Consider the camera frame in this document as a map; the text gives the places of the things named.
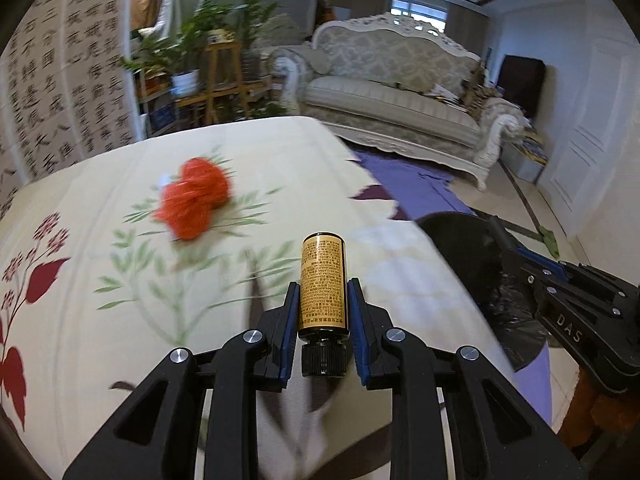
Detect box with magazines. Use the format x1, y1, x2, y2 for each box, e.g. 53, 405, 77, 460
509, 126, 549, 182

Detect black trash bag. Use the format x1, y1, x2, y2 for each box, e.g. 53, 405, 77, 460
417, 212, 551, 373

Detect black television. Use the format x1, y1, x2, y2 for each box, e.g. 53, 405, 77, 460
497, 54, 546, 122

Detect red foam fruit net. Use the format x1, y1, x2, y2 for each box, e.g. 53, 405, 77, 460
152, 157, 232, 241

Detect yellow labelled bottle black cap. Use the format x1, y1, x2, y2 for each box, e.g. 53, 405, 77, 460
299, 231, 349, 378

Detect window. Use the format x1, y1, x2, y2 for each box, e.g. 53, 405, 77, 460
390, 0, 449, 24

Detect potted plant in white pot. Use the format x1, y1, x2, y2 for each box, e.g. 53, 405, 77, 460
117, 0, 237, 99

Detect wooden shelf rack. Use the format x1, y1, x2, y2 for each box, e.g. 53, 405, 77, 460
131, 35, 177, 137

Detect person's right forearm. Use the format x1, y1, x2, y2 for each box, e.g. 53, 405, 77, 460
554, 364, 640, 445

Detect white panelled door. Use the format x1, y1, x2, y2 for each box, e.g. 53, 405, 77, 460
537, 39, 637, 257

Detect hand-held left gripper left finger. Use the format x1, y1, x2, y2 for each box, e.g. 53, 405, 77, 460
62, 281, 301, 480

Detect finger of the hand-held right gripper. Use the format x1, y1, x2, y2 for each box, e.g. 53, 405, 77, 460
516, 246, 623, 306
487, 215, 557, 313

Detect wooden plant stand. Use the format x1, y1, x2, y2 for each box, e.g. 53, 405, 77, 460
175, 42, 274, 127

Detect green floor mop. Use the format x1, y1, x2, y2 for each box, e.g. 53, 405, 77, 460
504, 224, 562, 262

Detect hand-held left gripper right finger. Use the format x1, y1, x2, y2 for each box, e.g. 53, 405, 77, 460
347, 277, 586, 480

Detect floral tablecloth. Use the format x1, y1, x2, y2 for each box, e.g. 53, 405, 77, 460
0, 116, 517, 480

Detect papers on sofa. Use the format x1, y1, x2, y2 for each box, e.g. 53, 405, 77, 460
424, 86, 469, 107

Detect cream carved sofa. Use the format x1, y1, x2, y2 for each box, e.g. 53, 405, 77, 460
267, 12, 531, 192

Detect tall green plant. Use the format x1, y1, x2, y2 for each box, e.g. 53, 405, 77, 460
235, 0, 279, 52

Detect low green plant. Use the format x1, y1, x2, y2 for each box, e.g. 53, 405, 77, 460
249, 99, 297, 122

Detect purple floor mat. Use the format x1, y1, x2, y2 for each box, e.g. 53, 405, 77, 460
350, 150, 551, 430

